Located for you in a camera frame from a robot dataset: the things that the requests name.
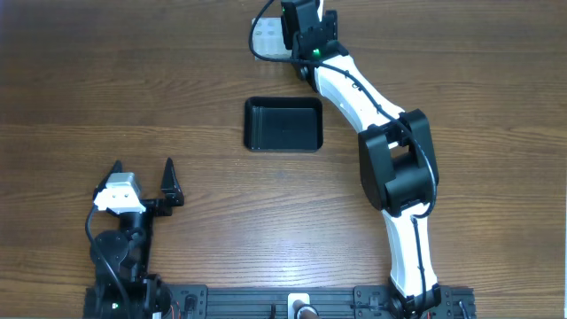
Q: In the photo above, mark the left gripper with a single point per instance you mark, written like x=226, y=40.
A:
x=161, y=207

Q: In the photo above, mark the clear test tube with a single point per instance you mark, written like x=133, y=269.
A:
x=254, y=128
x=261, y=128

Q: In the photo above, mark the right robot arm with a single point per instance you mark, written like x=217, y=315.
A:
x=403, y=248

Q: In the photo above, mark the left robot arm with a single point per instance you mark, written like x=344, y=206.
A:
x=111, y=250

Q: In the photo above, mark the black tray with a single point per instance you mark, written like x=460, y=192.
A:
x=292, y=128

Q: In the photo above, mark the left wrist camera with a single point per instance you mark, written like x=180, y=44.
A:
x=119, y=195

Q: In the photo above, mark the mounting rail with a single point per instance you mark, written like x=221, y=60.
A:
x=248, y=303

